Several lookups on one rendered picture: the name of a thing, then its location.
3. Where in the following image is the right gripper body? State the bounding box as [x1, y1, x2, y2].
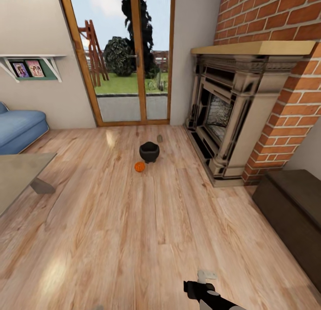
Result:
[187, 281, 214, 302]

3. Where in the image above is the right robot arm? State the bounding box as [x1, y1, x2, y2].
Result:
[184, 269, 246, 310]

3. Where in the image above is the cauldron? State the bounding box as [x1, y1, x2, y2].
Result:
[140, 142, 160, 163]

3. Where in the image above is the pumpkin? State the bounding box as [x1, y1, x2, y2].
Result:
[134, 162, 145, 172]

